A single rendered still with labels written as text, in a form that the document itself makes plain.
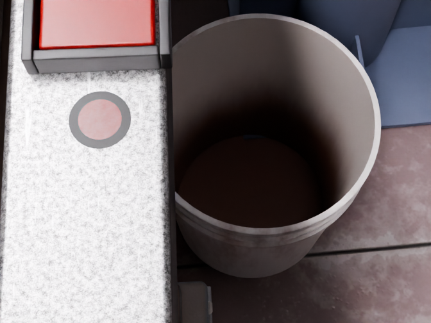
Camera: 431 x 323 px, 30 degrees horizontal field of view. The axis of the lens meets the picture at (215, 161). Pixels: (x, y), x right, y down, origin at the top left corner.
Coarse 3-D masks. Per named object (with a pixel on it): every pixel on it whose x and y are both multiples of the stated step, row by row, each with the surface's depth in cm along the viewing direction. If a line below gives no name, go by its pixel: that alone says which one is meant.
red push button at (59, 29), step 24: (48, 0) 42; (72, 0) 42; (96, 0) 42; (120, 0) 42; (144, 0) 42; (48, 24) 42; (72, 24) 42; (96, 24) 42; (120, 24) 42; (144, 24) 42; (48, 48) 41; (72, 48) 41
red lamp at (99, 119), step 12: (84, 108) 41; (96, 108) 41; (108, 108) 41; (84, 120) 41; (96, 120) 41; (108, 120) 41; (120, 120) 41; (84, 132) 41; (96, 132) 41; (108, 132) 41
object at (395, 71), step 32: (256, 0) 132; (288, 0) 133; (320, 0) 123; (352, 0) 119; (384, 0) 120; (416, 0) 136; (352, 32) 128; (384, 32) 133; (416, 32) 145; (384, 64) 143; (416, 64) 143; (384, 96) 141; (416, 96) 141; (384, 128) 140
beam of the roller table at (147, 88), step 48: (48, 96) 42; (144, 96) 42; (48, 144) 41; (144, 144) 41; (48, 192) 40; (96, 192) 40; (144, 192) 40; (0, 240) 39; (48, 240) 39; (96, 240) 39; (144, 240) 39; (0, 288) 38; (48, 288) 38; (96, 288) 38; (144, 288) 38
